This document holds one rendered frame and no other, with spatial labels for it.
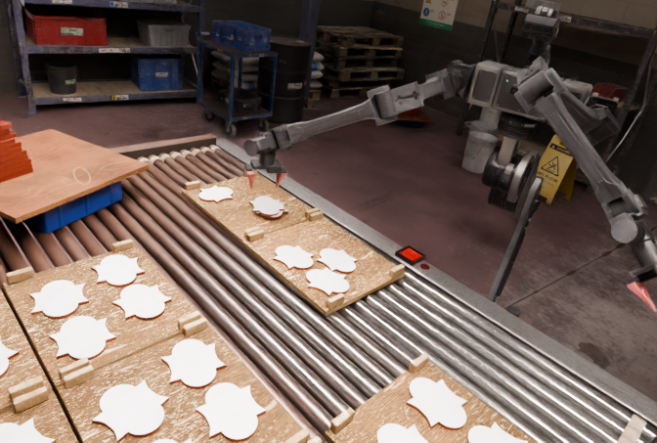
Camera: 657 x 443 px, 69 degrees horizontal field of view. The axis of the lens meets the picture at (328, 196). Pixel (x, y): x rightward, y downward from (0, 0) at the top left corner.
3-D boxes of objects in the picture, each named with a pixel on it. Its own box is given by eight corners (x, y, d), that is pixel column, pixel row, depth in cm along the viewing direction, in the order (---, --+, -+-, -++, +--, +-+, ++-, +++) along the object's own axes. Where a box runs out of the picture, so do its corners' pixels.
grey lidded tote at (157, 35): (176, 40, 577) (176, 19, 567) (192, 47, 555) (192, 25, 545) (135, 40, 545) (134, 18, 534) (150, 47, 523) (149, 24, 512)
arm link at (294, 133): (401, 117, 148) (391, 83, 146) (395, 120, 143) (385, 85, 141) (286, 152, 168) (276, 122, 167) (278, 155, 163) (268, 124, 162)
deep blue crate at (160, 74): (172, 81, 599) (172, 51, 583) (183, 90, 570) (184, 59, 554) (130, 81, 572) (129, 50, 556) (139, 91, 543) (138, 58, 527)
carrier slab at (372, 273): (322, 219, 181) (322, 215, 180) (405, 276, 155) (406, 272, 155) (242, 244, 158) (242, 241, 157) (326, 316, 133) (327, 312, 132)
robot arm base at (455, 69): (463, 98, 184) (472, 66, 179) (457, 101, 178) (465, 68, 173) (442, 92, 188) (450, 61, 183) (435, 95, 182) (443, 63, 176)
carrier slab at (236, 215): (256, 176, 206) (256, 172, 206) (321, 218, 181) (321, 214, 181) (181, 194, 183) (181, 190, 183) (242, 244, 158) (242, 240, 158)
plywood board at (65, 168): (51, 132, 191) (50, 128, 191) (149, 168, 175) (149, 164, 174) (-95, 171, 150) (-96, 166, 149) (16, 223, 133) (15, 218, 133)
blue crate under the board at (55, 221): (63, 174, 183) (60, 150, 179) (125, 199, 173) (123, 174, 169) (-21, 204, 157) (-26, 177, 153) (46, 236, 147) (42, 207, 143)
